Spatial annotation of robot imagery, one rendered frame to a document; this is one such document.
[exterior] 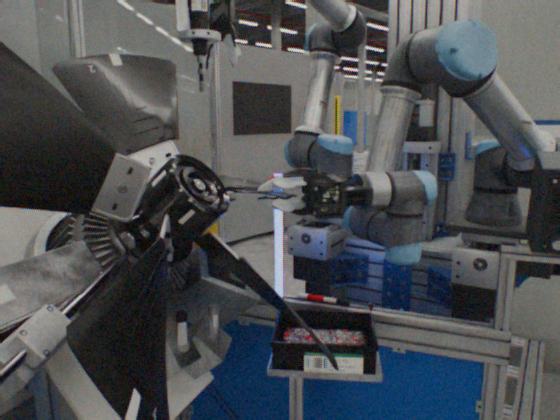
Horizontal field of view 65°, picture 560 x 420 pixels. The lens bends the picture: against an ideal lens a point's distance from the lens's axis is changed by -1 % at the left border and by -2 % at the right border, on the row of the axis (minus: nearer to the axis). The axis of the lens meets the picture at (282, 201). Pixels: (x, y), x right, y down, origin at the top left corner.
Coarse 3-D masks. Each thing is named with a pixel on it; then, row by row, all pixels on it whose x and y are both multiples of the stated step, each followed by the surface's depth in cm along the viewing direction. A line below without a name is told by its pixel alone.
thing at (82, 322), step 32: (160, 256) 57; (128, 288) 47; (160, 288) 55; (96, 320) 41; (128, 320) 46; (160, 320) 55; (96, 352) 40; (128, 352) 45; (160, 352) 54; (96, 384) 39; (128, 384) 44; (160, 384) 52; (160, 416) 50
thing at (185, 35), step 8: (168, 0) 73; (176, 0) 72; (184, 0) 72; (176, 8) 72; (184, 8) 73; (176, 16) 72; (184, 16) 73; (176, 24) 73; (184, 24) 73; (176, 32) 75; (184, 32) 72; (192, 32) 72; (200, 32) 72; (208, 32) 72; (216, 32) 74; (184, 40) 75; (208, 40) 75; (216, 40) 75
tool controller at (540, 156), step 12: (540, 156) 90; (552, 156) 90; (540, 168) 87; (552, 168) 84; (540, 180) 86; (552, 180) 85; (540, 192) 87; (552, 192) 86; (540, 204) 88; (552, 204) 86; (528, 216) 98; (540, 216) 89; (552, 216) 87; (528, 228) 97; (540, 228) 90; (552, 228) 88; (528, 240) 96; (540, 240) 90; (552, 240) 89; (540, 252) 92; (552, 252) 91
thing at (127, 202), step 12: (120, 156) 64; (120, 168) 64; (144, 168) 66; (108, 180) 63; (120, 180) 64; (132, 180) 66; (144, 180) 67; (108, 192) 64; (132, 192) 66; (96, 204) 63; (108, 204) 64; (120, 204) 65; (132, 204) 66; (108, 216) 64; (120, 216) 65
